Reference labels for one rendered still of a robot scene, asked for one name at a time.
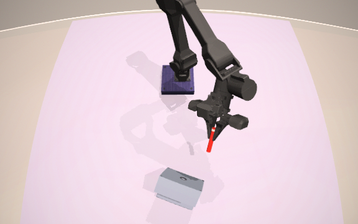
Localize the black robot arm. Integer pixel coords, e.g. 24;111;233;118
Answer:
156;0;257;121

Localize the grey sloped panel with hole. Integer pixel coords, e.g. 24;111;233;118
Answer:
154;167;204;210

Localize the red peg with white band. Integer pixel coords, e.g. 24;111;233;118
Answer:
206;128;216;152

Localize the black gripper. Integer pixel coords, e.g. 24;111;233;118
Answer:
188;89;249;141

